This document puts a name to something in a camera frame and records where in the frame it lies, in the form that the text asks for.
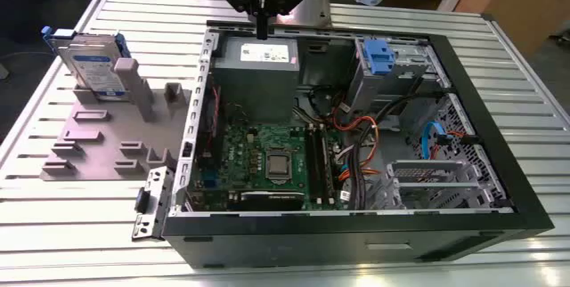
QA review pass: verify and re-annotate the thin red wire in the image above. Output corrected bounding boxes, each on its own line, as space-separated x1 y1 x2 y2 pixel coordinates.
209 83 224 160

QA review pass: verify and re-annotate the grey metal disk bay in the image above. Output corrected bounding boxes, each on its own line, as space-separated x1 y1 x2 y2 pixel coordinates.
386 159 496 210

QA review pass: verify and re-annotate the wooden cabinet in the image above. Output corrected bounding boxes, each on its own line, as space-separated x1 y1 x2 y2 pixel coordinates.
455 0 570 57

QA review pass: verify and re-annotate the CPU socket with metal cover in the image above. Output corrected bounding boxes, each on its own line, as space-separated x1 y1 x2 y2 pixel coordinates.
262 146 300 186

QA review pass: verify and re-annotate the orange red power wire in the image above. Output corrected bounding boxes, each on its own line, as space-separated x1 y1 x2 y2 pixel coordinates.
441 130 481 146

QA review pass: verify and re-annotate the orange yellow wire bundle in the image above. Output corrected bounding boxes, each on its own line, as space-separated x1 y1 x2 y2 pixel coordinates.
333 115 382 181

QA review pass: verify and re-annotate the green motherboard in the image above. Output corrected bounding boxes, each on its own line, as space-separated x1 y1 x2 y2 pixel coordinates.
192 123 353 213

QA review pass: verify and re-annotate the grey power supply unit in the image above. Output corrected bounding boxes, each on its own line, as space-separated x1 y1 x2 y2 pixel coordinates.
213 35 301 126

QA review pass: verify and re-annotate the grey plastic parts rack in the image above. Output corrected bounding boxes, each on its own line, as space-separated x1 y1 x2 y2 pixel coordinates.
39 58 196 182

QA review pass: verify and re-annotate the black open PC case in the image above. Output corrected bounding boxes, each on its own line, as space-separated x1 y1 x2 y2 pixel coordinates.
161 19 556 270

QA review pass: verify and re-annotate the metal expansion slot bracket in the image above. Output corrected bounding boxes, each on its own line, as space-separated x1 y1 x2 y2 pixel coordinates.
131 166 176 242

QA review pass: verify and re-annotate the blue data wire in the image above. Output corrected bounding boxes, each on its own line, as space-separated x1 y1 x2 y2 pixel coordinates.
420 121 449 161

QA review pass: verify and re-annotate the black RAM stick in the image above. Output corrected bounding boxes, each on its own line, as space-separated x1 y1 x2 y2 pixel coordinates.
318 125 338 205

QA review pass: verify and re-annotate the black graphics card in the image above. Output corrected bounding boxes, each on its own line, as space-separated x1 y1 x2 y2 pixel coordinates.
228 190 308 213

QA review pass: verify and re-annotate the thick black cable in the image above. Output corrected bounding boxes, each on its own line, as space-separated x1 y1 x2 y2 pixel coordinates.
354 90 449 208

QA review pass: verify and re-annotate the silver CPU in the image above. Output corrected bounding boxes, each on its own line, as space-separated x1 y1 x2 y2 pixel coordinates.
266 155 294 178

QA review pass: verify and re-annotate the blue plastic drive latch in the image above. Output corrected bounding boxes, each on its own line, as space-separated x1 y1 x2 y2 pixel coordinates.
364 39 397 76

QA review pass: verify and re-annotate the grey metal drive cage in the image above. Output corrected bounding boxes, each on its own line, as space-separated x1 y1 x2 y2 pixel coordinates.
346 37 449 119

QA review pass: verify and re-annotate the hard disk in blue carrier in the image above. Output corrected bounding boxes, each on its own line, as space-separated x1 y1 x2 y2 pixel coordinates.
42 25 131 101

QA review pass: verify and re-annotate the blue black bracket tab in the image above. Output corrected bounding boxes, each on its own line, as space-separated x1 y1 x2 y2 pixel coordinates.
135 187 151 212

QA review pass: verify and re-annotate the black chair base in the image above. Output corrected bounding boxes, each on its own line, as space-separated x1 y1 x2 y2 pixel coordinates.
551 25 570 46

